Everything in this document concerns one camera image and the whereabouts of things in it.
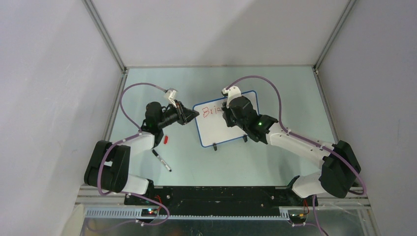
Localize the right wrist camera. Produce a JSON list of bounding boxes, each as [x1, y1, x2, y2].
[[221, 86, 241, 108]]

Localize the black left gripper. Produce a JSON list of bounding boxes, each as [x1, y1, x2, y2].
[[157, 100, 199, 129]]

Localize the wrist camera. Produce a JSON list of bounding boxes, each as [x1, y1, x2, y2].
[[221, 86, 241, 108], [164, 88, 178, 101]]

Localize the black whiteboard marker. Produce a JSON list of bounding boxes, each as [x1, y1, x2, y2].
[[152, 149, 172, 172]]

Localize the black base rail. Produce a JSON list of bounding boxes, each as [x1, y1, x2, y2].
[[75, 185, 372, 221]]

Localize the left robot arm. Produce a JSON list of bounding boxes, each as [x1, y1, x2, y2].
[[84, 100, 199, 205]]

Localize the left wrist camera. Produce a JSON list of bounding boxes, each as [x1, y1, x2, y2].
[[164, 88, 178, 101]]

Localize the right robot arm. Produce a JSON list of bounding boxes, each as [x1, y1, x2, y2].
[[222, 96, 361, 206]]

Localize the white blue-framed whiteboard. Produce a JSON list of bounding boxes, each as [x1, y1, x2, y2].
[[193, 97, 246, 148]]

